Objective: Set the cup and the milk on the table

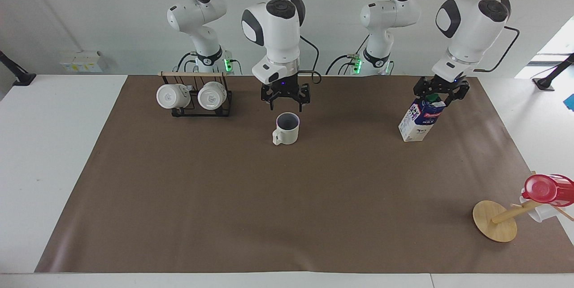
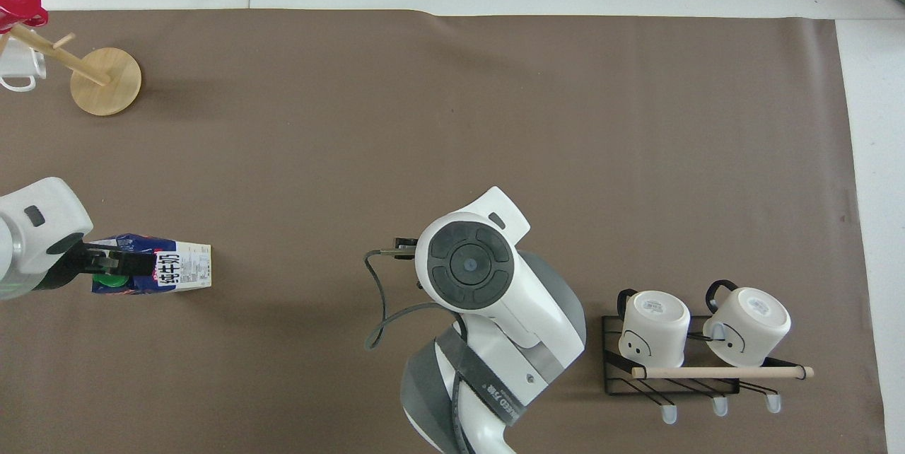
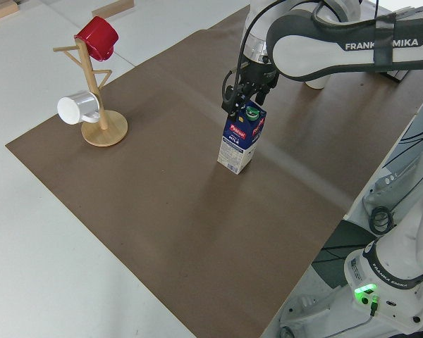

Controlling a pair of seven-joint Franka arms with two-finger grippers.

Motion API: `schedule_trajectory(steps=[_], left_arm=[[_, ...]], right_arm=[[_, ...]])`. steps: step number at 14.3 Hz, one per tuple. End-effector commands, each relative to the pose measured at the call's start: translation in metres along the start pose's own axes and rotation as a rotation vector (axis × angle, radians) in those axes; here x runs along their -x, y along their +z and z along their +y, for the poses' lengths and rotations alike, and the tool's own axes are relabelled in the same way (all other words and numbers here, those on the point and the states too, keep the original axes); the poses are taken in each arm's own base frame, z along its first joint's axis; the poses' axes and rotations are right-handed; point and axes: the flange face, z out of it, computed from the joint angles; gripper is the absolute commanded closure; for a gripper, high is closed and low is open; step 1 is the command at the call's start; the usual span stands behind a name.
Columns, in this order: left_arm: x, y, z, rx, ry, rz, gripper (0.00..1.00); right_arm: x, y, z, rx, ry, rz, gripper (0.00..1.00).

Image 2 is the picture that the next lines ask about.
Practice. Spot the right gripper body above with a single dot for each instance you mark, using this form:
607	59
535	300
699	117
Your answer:
405	242

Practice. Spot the white mug on tree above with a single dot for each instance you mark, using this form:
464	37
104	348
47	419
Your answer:
21	65

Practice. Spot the wooden mug tree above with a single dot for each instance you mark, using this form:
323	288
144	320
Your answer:
107	83

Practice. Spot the blue white milk carton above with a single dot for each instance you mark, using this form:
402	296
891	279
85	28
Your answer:
185	266

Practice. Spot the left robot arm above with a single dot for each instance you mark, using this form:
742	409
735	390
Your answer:
39	217

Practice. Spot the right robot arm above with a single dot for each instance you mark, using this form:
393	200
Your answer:
495	312

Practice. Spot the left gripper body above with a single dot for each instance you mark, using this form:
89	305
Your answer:
67	263

